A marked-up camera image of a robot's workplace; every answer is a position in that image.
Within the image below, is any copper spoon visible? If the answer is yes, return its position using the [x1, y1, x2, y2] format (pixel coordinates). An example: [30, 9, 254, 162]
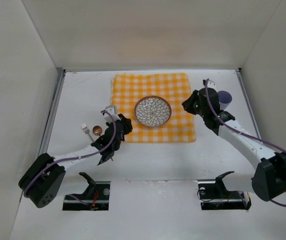
[92, 125, 114, 162]

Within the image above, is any floral patterned bowl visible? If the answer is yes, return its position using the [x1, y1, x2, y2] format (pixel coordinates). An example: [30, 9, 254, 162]
[134, 95, 172, 128]

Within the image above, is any purple cable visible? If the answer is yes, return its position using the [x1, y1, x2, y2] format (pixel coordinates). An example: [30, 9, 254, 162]
[202, 78, 286, 208]
[23, 109, 117, 206]

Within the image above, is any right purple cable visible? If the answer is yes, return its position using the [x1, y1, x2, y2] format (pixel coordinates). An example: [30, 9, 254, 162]
[202, 78, 286, 208]

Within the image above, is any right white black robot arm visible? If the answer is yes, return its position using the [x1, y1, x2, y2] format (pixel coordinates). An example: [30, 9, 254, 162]
[182, 88, 286, 202]

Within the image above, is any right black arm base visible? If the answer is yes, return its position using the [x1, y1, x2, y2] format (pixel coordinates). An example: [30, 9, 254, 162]
[197, 171, 251, 211]

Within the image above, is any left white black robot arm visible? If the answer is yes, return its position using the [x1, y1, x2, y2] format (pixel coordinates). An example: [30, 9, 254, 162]
[18, 110, 133, 209]

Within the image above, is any yellow white checkered cloth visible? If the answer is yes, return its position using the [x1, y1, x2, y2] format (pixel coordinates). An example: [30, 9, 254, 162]
[111, 73, 196, 143]

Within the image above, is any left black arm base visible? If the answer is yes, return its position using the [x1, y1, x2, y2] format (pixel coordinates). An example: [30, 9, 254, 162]
[61, 172, 111, 211]

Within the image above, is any lilac paper cup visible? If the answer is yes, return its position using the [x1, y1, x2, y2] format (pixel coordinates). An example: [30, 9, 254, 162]
[217, 90, 232, 110]

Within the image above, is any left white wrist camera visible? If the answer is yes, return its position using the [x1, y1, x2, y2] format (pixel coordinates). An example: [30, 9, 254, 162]
[101, 105, 120, 124]

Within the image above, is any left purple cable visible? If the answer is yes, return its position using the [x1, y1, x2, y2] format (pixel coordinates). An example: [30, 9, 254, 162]
[23, 109, 117, 206]

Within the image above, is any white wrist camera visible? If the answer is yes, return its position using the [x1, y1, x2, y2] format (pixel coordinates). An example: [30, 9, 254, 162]
[101, 105, 120, 124]
[203, 78, 215, 88]

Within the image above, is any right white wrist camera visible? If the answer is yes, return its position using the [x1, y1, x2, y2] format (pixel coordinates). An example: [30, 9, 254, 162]
[203, 78, 215, 88]

